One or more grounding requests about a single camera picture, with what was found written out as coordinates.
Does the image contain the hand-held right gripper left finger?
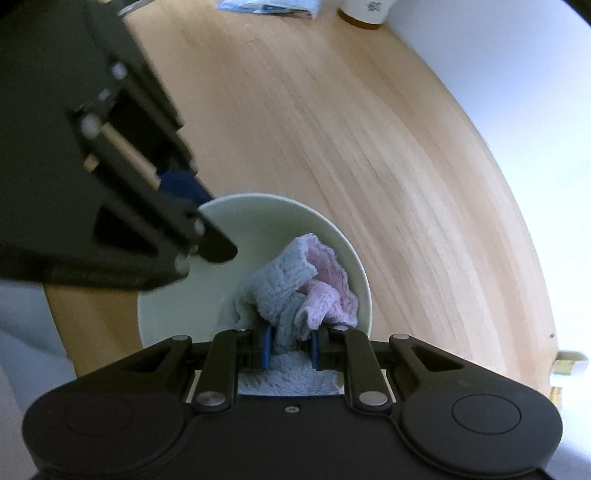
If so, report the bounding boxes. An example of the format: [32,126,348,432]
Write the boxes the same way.
[108,324,276,414]

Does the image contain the brass metal fitting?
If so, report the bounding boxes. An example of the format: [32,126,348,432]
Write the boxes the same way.
[549,350,577,408]

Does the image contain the white paper cup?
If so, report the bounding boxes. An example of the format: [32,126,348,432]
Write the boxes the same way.
[337,0,399,31]

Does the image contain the blue plastic packet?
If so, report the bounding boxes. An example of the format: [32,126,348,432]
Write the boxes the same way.
[216,0,320,20]

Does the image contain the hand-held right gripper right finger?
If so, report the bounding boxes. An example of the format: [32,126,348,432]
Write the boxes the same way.
[308,324,466,409]

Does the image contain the grey and pink cloth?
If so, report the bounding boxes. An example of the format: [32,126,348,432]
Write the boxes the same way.
[233,234,359,398]

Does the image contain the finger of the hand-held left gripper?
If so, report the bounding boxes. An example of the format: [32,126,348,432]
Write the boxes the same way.
[46,107,239,292]
[85,0,214,209]

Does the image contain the pale green bowl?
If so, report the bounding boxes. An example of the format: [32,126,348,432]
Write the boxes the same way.
[137,193,373,352]

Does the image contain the light grey garment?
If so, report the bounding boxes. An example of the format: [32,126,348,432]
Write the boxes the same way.
[0,276,80,480]

